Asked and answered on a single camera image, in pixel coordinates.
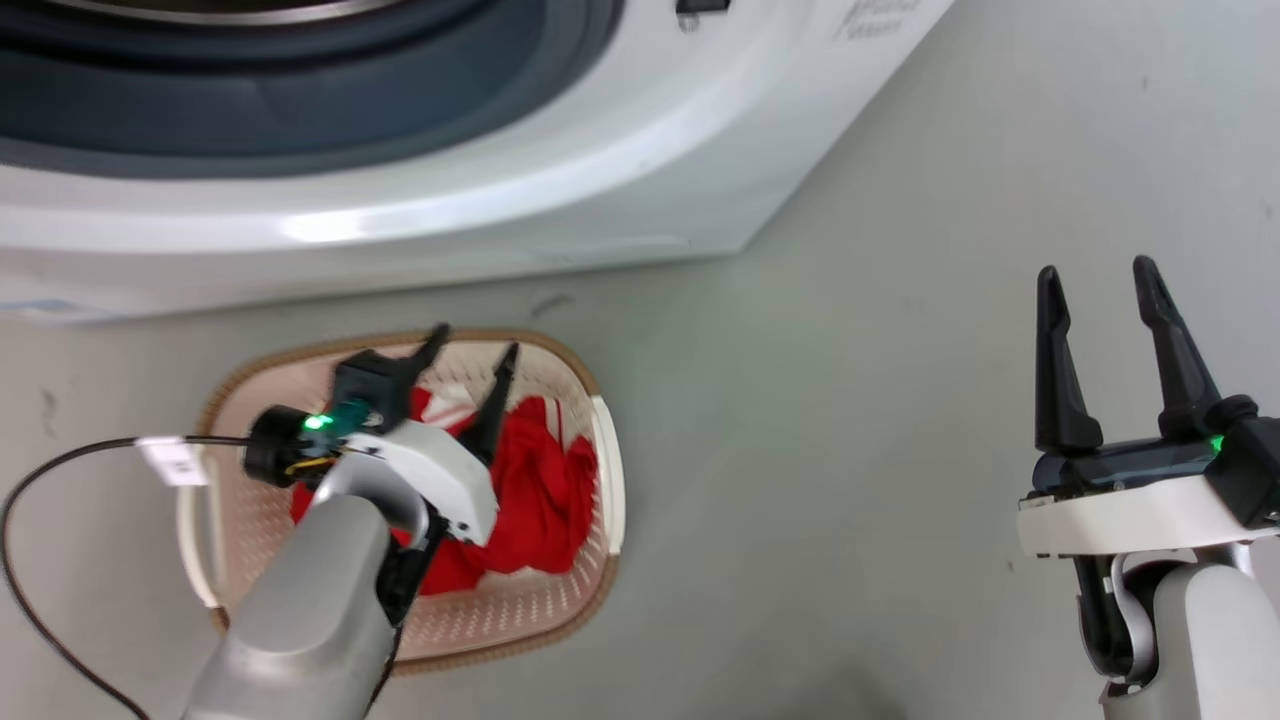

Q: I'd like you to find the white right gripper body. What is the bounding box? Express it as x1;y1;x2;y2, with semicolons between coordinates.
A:
1017;438;1280;561

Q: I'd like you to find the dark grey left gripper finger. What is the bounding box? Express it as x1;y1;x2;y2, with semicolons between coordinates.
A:
459;342;522;467
396;324;453;401

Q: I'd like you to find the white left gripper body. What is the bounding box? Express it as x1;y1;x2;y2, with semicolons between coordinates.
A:
342;420;501;548

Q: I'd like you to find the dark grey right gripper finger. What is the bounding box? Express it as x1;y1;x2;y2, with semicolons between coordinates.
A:
1034;264;1105;457
1132;254;1225;442

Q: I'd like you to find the red cloth garment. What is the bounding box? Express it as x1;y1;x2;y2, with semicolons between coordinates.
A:
289;385;602;598

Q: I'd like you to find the beige plastic laundry basket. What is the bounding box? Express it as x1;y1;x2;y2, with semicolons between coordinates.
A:
177;328;628;674

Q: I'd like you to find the white front-load washing machine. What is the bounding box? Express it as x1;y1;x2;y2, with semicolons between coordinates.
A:
0;0;958;323

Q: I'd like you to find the grey rubber door gasket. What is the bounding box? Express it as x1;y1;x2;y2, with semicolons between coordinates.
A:
0;0;627;182

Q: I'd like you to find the white cable label tag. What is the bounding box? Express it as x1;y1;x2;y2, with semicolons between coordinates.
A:
136;434;212;489

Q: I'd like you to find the thin black cable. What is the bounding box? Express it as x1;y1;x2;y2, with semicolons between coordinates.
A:
0;435;253;720

